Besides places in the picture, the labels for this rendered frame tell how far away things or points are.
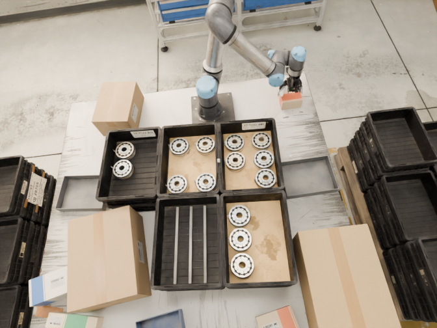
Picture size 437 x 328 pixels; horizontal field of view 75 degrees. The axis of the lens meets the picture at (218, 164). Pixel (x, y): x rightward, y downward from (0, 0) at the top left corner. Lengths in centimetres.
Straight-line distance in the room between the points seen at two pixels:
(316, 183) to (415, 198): 75
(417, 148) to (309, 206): 91
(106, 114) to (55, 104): 161
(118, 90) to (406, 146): 185
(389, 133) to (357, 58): 128
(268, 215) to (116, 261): 72
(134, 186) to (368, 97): 223
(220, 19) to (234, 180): 74
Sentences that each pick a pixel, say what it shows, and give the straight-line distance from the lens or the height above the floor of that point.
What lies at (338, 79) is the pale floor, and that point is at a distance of 305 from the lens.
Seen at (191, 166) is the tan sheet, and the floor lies 83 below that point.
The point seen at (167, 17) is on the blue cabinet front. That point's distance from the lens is 316.
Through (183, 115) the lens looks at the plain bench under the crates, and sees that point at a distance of 185.
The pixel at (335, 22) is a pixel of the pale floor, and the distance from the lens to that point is 363.
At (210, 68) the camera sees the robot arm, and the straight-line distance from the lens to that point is 166.
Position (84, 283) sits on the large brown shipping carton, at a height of 90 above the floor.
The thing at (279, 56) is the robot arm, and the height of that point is 109.
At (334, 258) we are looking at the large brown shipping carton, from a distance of 133.
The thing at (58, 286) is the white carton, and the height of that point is 79.
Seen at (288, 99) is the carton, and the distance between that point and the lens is 179.
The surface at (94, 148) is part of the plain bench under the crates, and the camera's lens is 192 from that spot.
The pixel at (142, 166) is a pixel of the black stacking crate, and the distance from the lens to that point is 158.
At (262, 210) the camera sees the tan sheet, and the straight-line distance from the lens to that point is 139.
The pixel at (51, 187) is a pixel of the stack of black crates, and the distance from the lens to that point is 253.
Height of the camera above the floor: 216
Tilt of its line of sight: 63 degrees down
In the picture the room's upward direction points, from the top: 11 degrees counter-clockwise
